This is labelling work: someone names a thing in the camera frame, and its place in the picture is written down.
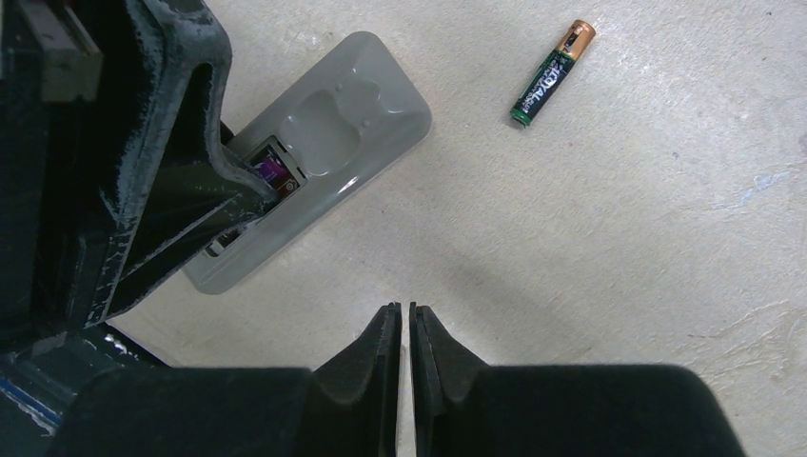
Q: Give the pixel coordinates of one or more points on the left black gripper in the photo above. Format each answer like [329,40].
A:
[102,201]

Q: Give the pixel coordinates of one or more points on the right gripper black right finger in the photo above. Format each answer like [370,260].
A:
[466,407]

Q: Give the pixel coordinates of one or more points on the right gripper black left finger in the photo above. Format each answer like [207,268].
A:
[346,407]

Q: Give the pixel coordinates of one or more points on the purple battery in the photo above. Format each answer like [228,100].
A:
[273,171]

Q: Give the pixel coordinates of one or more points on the white remote control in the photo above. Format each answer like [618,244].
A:
[348,118]

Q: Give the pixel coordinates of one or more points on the dark battery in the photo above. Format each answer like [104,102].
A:
[552,71]

